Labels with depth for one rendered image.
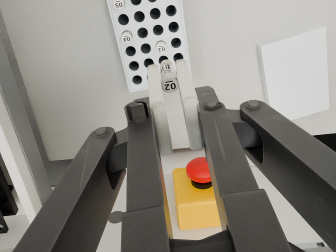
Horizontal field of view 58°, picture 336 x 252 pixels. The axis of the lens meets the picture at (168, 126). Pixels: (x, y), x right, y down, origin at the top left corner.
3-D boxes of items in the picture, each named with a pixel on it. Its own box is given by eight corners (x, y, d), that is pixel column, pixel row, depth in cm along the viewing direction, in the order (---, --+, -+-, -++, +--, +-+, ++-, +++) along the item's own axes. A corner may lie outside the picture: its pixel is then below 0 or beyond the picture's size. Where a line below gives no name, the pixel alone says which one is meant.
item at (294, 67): (256, 43, 42) (260, 46, 40) (319, 23, 41) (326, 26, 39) (269, 121, 48) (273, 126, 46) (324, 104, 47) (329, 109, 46)
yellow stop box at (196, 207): (171, 163, 41) (176, 201, 34) (224, 158, 41) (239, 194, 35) (173, 192, 43) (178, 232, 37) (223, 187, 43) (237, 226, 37)
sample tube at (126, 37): (122, 26, 39) (120, 34, 35) (131, 24, 39) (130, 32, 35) (124, 36, 40) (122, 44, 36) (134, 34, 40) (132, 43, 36)
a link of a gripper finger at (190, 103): (183, 101, 15) (198, 99, 15) (174, 59, 21) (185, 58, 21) (191, 152, 16) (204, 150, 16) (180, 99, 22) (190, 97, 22)
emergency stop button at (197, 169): (183, 155, 38) (187, 175, 35) (215, 152, 38) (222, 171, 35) (184, 174, 40) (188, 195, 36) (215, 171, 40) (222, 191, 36)
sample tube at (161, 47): (154, 35, 40) (155, 44, 36) (163, 34, 40) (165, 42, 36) (155, 45, 40) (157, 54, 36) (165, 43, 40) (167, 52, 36)
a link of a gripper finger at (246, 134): (204, 129, 14) (270, 118, 14) (191, 87, 18) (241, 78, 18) (207, 156, 14) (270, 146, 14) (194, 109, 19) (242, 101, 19)
